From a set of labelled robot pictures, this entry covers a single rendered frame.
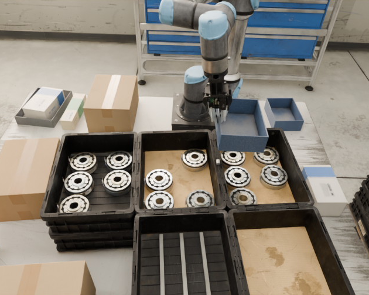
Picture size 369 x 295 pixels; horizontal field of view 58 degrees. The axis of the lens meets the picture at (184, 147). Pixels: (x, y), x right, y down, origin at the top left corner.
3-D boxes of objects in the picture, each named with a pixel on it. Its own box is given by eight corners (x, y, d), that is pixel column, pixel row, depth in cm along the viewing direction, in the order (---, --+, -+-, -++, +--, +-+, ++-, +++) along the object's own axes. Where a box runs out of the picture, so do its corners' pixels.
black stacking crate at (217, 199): (140, 152, 143) (138, 132, 135) (208, 150, 145) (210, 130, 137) (137, 233, 114) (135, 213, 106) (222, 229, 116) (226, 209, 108)
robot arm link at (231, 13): (202, -5, 98) (192, 10, 90) (239, 2, 96) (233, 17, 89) (200, 21, 103) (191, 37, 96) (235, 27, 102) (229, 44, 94)
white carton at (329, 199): (297, 178, 149) (303, 164, 143) (323, 178, 149) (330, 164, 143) (310, 215, 135) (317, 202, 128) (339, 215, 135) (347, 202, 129)
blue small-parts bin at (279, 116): (263, 107, 187) (266, 98, 182) (290, 107, 187) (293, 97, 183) (272, 131, 172) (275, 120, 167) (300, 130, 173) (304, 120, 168)
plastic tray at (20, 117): (40, 94, 190) (37, 86, 187) (73, 98, 189) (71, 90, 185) (16, 124, 171) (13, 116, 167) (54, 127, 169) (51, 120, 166)
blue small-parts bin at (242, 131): (214, 112, 121) (216, 96, 117) (254, 115, 122) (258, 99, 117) (218, 150, 107) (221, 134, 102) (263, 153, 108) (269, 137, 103)
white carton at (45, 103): (46, 99, 186) (42, 86, 180) (66, 103, 184) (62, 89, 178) (27, 122, 172) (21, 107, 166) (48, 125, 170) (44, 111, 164)
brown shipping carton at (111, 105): (100, 98, 189) (95, 74, 178) (139, 99, 189) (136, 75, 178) (88, 133, 167) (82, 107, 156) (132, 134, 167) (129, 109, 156)
